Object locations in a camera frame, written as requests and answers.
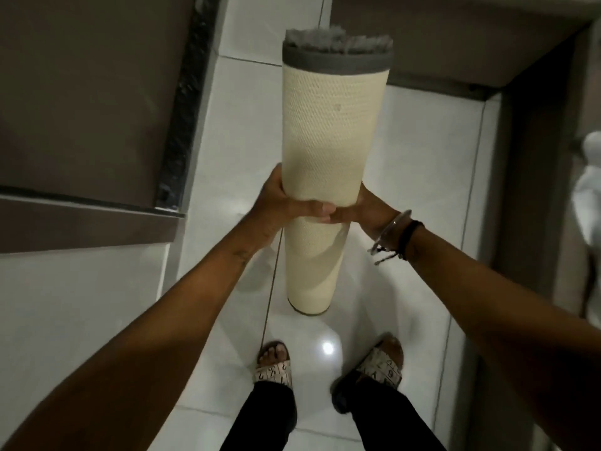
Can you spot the brown door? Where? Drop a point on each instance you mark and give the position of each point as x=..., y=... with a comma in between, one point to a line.
x=89, y=93

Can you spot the white cloth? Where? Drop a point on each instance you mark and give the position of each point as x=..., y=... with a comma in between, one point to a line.
x=589, y=192

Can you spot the person's right forearm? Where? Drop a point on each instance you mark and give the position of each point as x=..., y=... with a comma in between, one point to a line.
x=507, y=324

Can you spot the patterned left sandal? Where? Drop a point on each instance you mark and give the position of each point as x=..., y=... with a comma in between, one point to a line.
x=274, y=368

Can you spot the black wrist band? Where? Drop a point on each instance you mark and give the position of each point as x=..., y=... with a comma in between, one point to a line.
x=409, y=237

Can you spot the patterned sandal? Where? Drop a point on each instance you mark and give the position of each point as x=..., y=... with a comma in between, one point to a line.
x=382, y=364
x=274, y=368

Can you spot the dark marble trim strip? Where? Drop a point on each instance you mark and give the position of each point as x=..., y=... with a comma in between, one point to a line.
x=188, y=103

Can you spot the person's left forearm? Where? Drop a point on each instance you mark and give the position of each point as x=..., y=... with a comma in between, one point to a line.
x=126, y=333

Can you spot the person's black trousers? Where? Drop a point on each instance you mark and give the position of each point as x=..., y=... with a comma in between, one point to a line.
x=328, y=418

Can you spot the cream and grey mat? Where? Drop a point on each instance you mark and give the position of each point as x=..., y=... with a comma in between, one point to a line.
x=324, y=136

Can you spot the person's right thumb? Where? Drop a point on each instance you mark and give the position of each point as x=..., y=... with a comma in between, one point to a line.
x=342, y=215

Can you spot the person's left thumb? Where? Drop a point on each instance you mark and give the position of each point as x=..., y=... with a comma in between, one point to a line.
x=313, y=210

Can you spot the patterned right sandal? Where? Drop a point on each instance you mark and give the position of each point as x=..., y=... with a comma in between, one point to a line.
x=382, y=364

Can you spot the brown door frame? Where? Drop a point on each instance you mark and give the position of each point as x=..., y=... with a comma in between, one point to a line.
x=521, y=183

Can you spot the person's left hand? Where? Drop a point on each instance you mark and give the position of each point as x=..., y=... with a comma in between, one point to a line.
x=280, y=206

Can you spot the person's right hand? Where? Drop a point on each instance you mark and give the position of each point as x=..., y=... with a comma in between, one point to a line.
x=366, y=208

